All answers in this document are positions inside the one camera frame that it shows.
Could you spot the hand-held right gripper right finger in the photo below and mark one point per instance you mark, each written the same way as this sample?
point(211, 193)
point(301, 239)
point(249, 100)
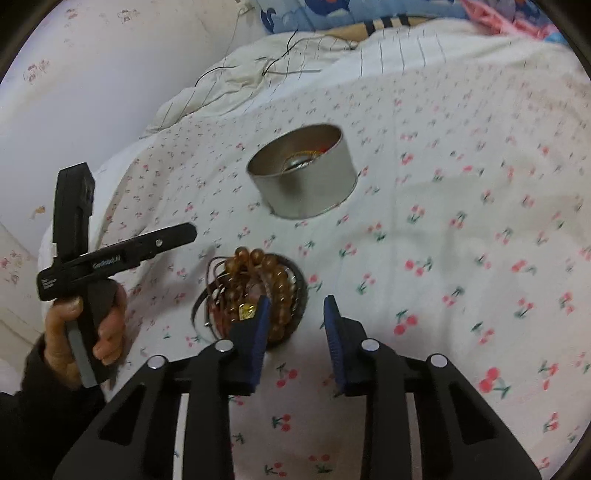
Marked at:
point(333, 344)

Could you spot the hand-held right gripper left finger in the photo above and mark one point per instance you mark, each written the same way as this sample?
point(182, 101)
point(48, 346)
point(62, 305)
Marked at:
point(258, 341)

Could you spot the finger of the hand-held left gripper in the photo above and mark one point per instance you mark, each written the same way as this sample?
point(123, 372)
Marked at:
point(171, 235)

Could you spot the small gold pendant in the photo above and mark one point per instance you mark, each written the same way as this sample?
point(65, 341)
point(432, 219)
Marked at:
point(247, 312)

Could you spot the jewelry pile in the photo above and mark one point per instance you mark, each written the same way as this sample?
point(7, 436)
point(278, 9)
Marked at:
point(300, 161)

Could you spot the round metal tin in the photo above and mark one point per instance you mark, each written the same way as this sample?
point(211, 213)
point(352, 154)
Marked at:
point(314, 194)

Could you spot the person's left forearm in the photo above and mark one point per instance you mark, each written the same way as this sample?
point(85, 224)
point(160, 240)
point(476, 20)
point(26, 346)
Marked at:
point(32, 415)

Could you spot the person's left hand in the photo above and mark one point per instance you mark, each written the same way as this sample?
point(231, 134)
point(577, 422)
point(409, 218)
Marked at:
point(113, 323)

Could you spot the cherry print bed sheet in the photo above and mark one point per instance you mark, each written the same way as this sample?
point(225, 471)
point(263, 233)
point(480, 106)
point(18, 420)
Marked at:
point(461, 230)

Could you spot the blue whale print bumper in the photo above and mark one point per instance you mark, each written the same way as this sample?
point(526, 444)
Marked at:
point(323, 11)

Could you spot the white quilt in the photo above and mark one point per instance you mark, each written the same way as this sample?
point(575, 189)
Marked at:
point(392, 60)

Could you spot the striped pillow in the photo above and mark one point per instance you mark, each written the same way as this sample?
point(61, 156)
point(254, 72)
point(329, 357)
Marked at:
point(383, 25)

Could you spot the pink cloth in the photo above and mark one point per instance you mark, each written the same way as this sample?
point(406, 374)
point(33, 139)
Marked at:
point(508, 18)

